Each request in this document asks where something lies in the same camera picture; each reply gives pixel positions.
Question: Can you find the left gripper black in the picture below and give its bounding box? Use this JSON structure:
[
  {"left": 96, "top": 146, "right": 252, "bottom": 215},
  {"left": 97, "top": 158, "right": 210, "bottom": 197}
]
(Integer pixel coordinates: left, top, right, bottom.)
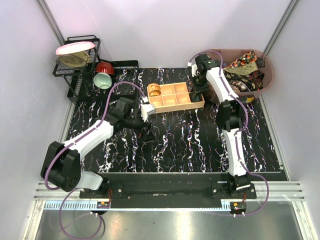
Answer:
[{"left": 123, "top": 110, "right": 156, "bottom": 143}]

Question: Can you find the dark green fern tie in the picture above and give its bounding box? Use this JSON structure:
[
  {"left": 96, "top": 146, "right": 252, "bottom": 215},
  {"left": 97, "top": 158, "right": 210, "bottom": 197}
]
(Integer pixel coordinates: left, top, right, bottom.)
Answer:
[{"left": 188, "top": 91, "right": 202, "bottom": 103}]

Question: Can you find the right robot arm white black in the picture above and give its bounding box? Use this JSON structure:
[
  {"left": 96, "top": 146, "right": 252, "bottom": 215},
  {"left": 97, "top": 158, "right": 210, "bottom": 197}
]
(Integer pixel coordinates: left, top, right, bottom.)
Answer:
[{"left": 187, "top": 50, "right": 251, "bottom": 199}]

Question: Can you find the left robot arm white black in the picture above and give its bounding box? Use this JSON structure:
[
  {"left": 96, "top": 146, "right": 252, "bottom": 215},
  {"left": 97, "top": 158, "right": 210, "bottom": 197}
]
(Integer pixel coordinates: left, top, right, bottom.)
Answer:
[{"left": 40, "top": 97, "right": 156, "bottom": 198}]

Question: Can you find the pile of patterned ties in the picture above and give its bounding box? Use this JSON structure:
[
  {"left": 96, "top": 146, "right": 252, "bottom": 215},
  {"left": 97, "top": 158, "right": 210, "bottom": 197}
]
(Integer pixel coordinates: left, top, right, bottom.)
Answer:
[{"left": 223, "top": 50, "right": 265, "bottom": 93}]

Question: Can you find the rolled dark patterned tie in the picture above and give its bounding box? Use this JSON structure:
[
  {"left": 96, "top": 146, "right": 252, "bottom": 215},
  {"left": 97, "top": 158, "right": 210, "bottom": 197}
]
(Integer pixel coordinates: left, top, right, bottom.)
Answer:
[{"left": 187, "top": 84, "right": 194, "bottom": 92}]

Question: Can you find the wooden compartment box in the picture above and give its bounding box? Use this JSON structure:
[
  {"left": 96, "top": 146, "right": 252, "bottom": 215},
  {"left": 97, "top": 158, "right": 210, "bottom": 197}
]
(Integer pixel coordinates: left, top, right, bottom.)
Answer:
[{"left": 147, "top": 82, "right": 205, "bottom": 114}]

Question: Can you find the brown plastic basket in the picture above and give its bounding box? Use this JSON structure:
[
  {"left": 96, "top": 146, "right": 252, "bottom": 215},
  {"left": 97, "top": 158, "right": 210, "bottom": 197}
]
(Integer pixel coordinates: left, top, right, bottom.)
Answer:
[{"left": 204, "top": 49, "right": 275, "bottom": 102}]

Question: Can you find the black marble pattern mat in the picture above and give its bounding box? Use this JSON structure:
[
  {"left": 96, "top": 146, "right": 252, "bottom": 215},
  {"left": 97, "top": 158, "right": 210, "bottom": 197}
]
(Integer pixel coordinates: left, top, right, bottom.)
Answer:
[{"left": 63, "top": 68, "right": 288, "bottom": 181}]

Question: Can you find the rolled orange tie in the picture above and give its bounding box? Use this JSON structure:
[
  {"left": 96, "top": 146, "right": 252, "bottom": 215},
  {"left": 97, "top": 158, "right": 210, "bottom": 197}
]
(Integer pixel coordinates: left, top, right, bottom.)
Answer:
[{"left": 147, "top": 83, "right": 162, "bottom": 97}]

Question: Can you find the blue yellow small box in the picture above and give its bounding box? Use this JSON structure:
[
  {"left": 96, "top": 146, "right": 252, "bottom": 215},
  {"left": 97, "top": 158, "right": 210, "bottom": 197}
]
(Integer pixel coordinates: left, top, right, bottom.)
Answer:
[{"left": 246, "top": 97, "right": 255, "bottom": 104}]

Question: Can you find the light green bowl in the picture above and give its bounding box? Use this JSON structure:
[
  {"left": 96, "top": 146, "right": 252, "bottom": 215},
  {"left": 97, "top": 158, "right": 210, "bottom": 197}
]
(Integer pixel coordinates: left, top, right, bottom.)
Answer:
[{"left": 93, "top": 72, "right": 113, "bottom": 90}]

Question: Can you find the red bowl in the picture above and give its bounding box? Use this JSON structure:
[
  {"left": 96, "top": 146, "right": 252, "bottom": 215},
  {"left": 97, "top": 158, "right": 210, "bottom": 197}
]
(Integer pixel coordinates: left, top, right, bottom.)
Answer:
[{"left": 95, "top": 62, "right": 115, "bottom": 75}]

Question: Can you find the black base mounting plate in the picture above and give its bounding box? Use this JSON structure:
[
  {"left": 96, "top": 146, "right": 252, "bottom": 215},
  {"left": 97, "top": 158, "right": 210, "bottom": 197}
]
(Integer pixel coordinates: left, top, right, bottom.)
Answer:
[{"left": 79, "top": 171, "right": 258, "bottom": 201}]

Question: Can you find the beige plate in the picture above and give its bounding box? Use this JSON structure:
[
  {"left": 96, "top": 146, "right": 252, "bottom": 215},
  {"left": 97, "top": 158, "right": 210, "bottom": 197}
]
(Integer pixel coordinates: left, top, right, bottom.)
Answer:
[{"left": 57, "top": 51, "right": 90, "bottom": 68}]

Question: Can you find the pink plate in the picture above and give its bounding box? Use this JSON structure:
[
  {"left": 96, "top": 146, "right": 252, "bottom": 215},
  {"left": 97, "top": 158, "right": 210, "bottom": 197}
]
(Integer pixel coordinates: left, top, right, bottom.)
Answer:
[{"left": 55, "top": 41, "right": 95, "bottom": 56}]

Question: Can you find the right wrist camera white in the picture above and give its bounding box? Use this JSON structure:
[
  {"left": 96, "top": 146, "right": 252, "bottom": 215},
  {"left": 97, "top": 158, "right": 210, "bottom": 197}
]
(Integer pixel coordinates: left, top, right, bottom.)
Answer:
[{"left": 187, "top": 61, "right": 198, "bottom": 77}]

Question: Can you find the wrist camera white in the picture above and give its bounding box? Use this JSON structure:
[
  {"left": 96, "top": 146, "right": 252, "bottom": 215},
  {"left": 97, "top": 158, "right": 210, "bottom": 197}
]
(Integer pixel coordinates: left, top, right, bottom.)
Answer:
[
  {"left": 187, "top": 61, "right": 198, "bottom": 77},
  {"left": 140, "top": 103, "right": 156, "bottom": 122}
]

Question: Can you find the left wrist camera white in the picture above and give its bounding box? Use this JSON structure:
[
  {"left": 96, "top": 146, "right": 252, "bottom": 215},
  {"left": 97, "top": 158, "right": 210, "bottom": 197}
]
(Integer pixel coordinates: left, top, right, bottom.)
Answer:
[{"left": 140, "top": 103, "right": 156, "bottom": 122}]

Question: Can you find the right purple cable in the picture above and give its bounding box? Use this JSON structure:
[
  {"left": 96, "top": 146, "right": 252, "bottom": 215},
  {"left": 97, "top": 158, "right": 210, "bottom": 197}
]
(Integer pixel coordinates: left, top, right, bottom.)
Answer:
[{"left": 187, "top": 49, "right": 270, "bottom": 216}]

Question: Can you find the purple cable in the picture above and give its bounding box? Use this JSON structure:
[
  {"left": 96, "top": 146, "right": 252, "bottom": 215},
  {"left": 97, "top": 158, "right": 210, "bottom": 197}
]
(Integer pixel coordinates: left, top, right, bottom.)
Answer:
[
  {"left": 44, "top": 81, "right": 148, "bottom": 238},
  {"left": 187, "top": 49, "right": 270, "bottom": 216}
]

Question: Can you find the black wire dish rack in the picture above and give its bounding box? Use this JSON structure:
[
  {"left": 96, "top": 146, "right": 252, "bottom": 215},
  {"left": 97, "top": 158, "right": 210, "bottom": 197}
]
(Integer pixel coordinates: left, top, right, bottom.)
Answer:
[{"left": 52, "top": 35, "right": 141, "bottom": 104}]

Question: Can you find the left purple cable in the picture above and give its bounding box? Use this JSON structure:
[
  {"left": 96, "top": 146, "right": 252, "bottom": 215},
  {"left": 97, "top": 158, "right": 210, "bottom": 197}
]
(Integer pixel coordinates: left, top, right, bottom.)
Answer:
[{"left": 44, "top": 81, "right": 148, "bottom": 238}]

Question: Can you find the aluminium rail frame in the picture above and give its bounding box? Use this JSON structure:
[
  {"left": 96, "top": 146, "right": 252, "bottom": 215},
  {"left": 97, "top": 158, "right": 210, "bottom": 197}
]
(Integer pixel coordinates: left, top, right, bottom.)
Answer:
[{"left": 34, "top": 181, "right": 305, "bottom": 212}]

